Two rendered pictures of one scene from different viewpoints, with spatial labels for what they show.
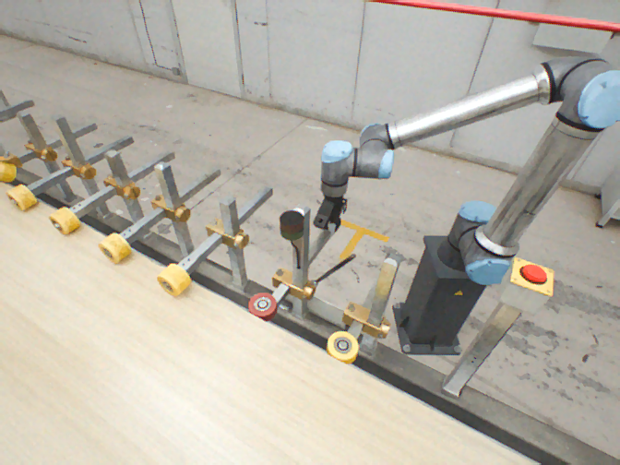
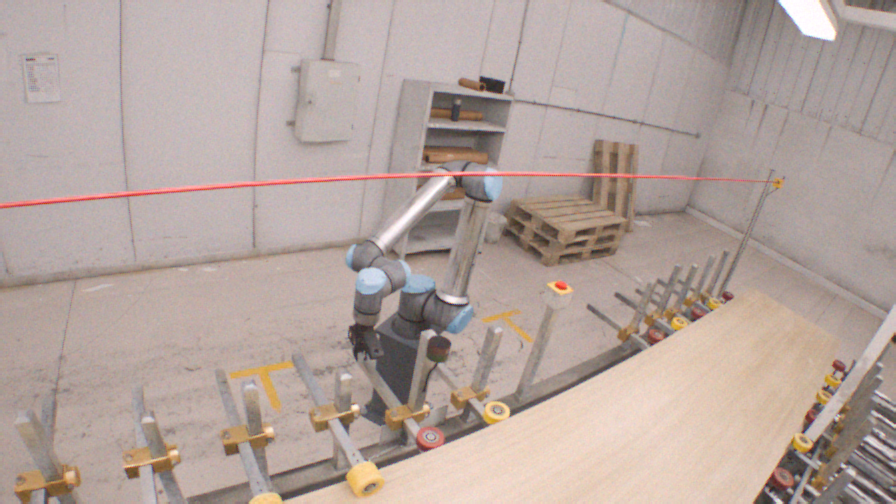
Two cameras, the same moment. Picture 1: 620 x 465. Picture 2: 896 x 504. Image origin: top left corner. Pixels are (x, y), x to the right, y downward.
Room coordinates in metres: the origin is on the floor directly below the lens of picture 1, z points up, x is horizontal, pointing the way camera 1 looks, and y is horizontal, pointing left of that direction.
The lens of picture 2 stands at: (0.32, 0.94, 1.90)
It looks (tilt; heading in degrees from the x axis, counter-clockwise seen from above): 26 degrees down; 291
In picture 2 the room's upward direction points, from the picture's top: 12 degrees clockwise
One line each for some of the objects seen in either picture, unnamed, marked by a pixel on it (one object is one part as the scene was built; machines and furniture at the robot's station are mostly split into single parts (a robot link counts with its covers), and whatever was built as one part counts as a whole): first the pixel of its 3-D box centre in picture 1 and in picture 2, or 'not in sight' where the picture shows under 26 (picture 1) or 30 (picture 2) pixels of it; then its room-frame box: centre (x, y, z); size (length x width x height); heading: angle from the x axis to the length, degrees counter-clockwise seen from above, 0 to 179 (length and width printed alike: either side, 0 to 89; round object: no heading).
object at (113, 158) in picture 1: (133, 206); (167, 476); (1.05, 0.65, 0.86); 0.03 x 0.03 x 0.48; 61
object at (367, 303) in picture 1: (367, 305); (457, 387); (0.63, -0.21, 0.83); 0.43 x 0.03 x 0.04; 151
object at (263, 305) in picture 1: (263, 314); (428, 447); (0.58, 0.10, 0.85); 0.08 x 0.08 x 0.11
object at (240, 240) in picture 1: (227, 234); (334, 415); (0.82, 0.24, 0.95); 0.13 x 0.06 x 0.05; 61
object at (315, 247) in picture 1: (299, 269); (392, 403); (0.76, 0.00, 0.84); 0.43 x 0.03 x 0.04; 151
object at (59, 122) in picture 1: (84, 172); (60, 483); (1.18, 0.87, 0.93); 0.03 x 0.03 x 0.48; 61
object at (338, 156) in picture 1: (337, 162); (369, 290); (0.95, -0.11, 1.14); 0.10 x 0.09 x 0.12; 84
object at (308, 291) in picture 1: (293, 285); (408, 415); (0.69, 0.02, 0.85); 0.13 x 0.06 x 0.05; 61
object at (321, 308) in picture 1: (311, 304); (414, 424); (0.69, -0.04, 0.75); 0.26 x 0.01 x 0.10; 61
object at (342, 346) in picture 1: (340, 354); (493, 420); (0.46, -0.11, 0.85); 0.08 x 0.08 x 0.11
